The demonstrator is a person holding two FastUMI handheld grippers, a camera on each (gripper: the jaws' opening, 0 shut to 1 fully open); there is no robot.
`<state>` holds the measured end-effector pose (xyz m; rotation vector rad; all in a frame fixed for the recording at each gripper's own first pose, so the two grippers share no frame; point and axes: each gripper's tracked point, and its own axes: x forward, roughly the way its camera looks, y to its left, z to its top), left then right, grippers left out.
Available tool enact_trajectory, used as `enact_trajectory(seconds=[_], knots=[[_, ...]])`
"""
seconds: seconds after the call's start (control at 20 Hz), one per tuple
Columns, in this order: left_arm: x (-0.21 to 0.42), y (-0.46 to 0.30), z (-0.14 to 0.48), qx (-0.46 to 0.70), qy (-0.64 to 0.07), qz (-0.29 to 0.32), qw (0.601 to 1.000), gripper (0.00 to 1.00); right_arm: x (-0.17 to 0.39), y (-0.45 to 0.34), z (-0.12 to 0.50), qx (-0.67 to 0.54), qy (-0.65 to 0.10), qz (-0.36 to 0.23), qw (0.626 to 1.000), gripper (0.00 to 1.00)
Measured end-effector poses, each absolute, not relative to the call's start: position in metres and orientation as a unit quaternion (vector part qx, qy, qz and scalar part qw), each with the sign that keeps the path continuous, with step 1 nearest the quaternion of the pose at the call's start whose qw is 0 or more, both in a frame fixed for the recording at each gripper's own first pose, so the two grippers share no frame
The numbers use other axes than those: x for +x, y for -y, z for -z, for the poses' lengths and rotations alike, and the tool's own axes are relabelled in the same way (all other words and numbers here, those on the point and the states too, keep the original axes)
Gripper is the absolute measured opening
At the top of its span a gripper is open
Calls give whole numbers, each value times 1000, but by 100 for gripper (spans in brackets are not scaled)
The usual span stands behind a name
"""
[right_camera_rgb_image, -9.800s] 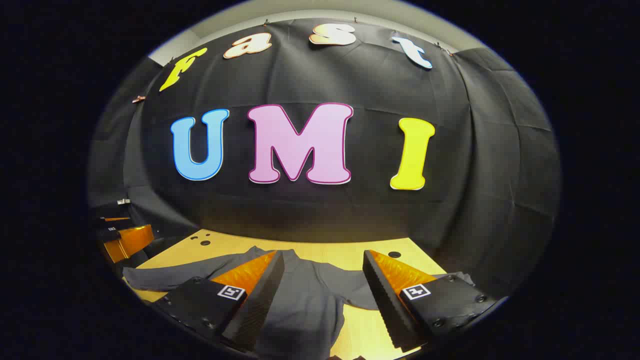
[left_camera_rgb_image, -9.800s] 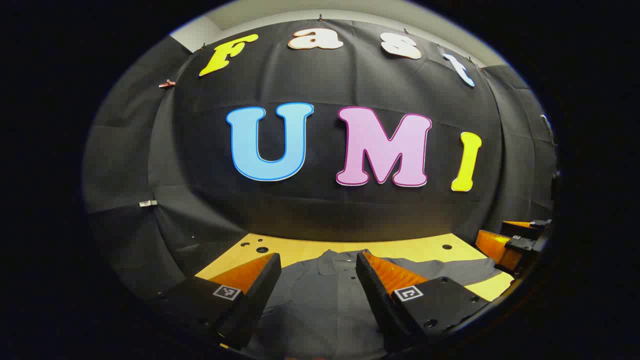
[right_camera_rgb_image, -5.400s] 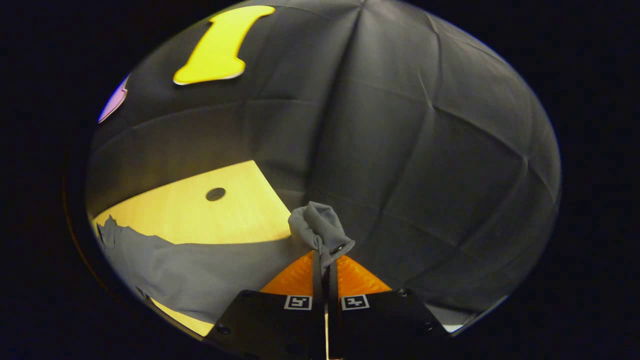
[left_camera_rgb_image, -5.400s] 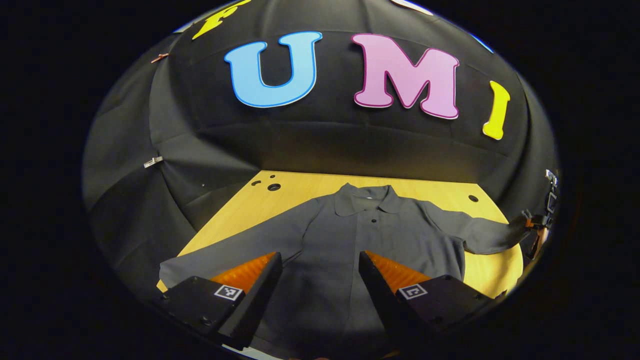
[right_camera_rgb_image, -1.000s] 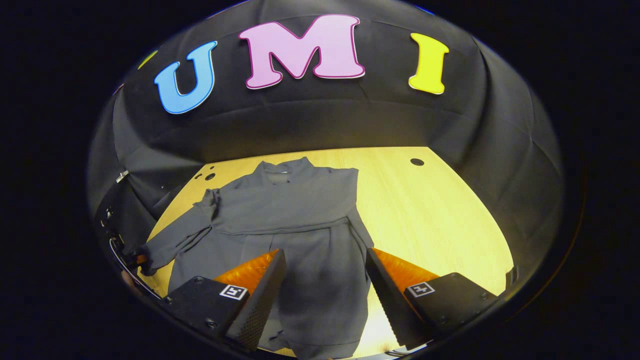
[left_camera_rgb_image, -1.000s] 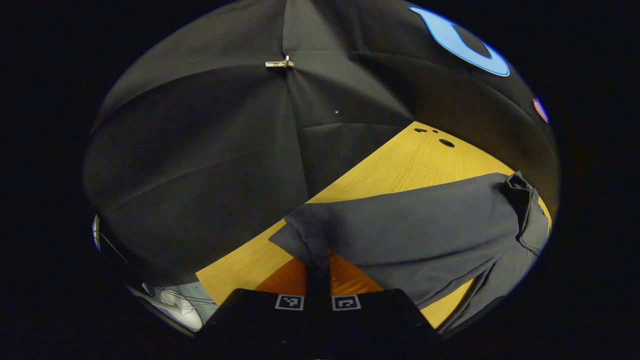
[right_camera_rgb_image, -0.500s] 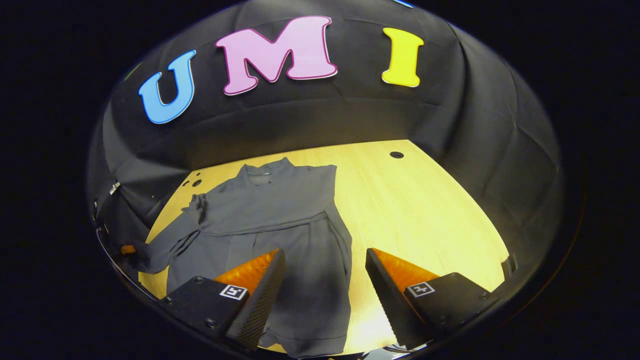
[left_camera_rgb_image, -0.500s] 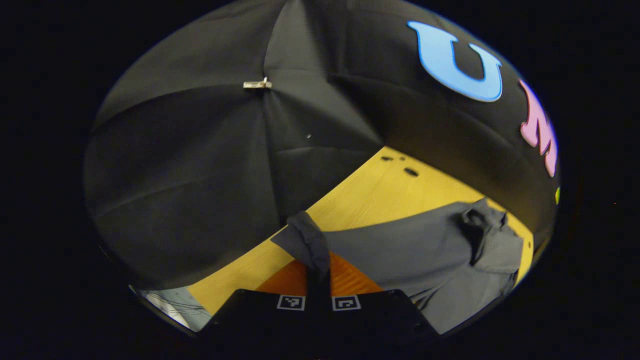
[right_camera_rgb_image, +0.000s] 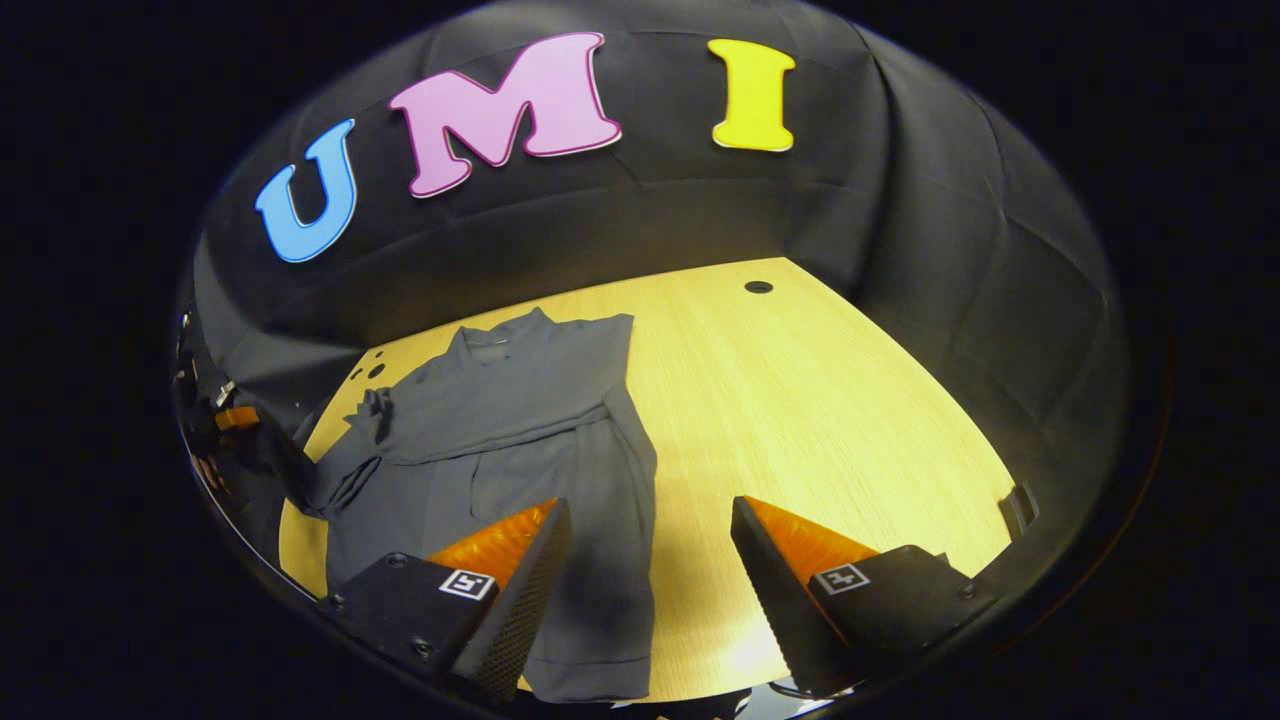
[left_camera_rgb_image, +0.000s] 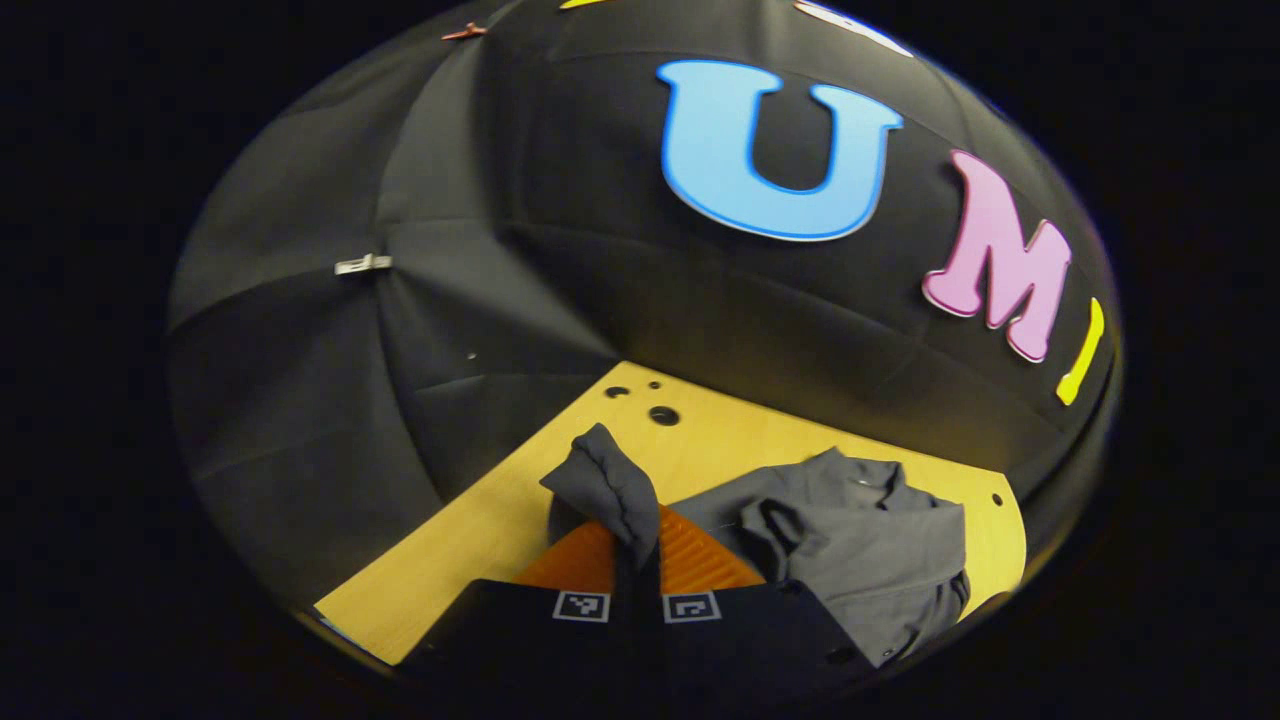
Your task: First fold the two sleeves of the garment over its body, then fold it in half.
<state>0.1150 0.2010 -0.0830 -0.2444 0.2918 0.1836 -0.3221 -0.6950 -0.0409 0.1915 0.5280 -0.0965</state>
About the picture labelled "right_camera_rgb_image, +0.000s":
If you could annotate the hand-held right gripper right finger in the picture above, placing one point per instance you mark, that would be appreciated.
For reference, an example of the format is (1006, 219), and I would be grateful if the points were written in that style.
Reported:
(775, 600)

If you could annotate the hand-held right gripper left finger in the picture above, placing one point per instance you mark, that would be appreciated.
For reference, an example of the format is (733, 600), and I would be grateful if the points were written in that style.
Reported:
(525, 610)

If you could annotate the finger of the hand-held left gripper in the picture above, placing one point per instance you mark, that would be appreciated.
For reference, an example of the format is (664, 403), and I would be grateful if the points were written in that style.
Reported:
(238, 418)

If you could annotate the grey polo shirt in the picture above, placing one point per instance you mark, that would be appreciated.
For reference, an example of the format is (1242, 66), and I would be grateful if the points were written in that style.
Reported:
(560, 400)

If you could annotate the silver cloth clip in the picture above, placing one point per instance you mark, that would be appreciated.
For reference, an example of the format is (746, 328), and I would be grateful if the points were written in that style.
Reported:
(225, 392)

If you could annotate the black backdrop cloth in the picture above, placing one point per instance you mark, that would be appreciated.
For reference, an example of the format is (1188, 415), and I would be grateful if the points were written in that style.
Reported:
(700, 210)

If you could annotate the dark table edge bracket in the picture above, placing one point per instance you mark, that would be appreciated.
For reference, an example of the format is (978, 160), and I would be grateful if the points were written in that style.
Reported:
(1020, 510)

